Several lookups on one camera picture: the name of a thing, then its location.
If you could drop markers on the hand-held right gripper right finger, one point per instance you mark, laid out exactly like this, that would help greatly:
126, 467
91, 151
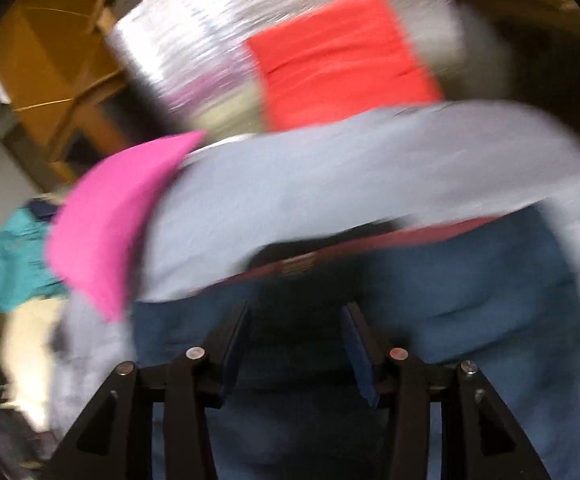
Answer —
360, 355

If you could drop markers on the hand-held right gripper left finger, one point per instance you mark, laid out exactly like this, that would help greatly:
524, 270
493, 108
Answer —
235, 355

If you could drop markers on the blue puffer jacket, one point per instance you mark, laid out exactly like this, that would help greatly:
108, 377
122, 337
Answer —
495, 300

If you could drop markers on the pink pillow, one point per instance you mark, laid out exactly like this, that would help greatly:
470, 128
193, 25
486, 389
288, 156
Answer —
99, 230

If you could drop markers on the grey bed sheet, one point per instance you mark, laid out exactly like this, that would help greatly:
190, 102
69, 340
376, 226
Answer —
320, 175

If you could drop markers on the cream cloth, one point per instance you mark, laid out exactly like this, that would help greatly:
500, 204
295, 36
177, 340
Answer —
24, 350

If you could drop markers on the teal cloth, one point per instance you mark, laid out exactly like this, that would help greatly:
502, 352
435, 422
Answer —
14, 265

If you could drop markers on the wooden cabinet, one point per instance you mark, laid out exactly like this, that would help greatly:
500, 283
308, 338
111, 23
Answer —
44, 50

